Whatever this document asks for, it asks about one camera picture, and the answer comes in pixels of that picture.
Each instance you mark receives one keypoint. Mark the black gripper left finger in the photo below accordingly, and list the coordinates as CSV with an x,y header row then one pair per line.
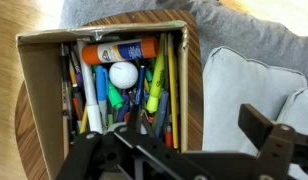
x,y
136,118

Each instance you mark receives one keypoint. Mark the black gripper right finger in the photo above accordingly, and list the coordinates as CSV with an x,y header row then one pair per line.
x,y
255,125

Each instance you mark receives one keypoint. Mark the white marker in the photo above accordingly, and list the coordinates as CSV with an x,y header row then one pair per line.
x,y
89,90

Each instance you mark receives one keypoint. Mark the brown cardboard box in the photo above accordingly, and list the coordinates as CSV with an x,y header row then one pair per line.
x,y
40,83

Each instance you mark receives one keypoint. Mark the grey blue pen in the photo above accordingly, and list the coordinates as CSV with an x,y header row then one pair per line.
x,y
162,110

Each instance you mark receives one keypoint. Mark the green marker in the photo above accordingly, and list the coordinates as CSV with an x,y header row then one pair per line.
x,y
114,96

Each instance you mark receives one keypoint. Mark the dark blue pen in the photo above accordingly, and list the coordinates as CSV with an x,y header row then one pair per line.
x,y
140,83

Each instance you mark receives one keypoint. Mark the red marker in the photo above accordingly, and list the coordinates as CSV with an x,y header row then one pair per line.
x,y
168,140

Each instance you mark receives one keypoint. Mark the light grey long cushion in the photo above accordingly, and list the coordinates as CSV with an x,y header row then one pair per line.
x,y
300,110
240,86

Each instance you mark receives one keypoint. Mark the yellow highlighter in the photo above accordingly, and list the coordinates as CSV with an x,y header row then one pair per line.
x,y
156,80

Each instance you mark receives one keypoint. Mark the long yellow pencil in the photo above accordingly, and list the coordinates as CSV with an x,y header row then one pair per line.
x,y
173,93

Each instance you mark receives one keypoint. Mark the white golf ball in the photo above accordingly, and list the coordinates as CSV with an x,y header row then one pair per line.
x,y
123,75

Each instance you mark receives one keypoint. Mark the blue marker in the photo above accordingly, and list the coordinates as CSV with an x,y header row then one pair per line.
x,y
101,83

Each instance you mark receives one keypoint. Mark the short yellow pencil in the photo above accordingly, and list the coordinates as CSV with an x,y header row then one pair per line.
x,y
83,121

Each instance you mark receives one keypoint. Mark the dark wooden side table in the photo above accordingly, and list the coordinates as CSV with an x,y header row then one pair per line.
x,y
194,83

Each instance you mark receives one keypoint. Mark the purple marker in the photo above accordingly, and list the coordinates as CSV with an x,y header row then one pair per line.
x,y
79,80

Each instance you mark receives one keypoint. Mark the orange capped glue stick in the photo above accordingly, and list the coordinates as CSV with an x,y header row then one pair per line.
x,y
120,50

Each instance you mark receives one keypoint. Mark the black pen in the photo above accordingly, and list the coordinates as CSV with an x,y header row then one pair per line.
x,y
65,86

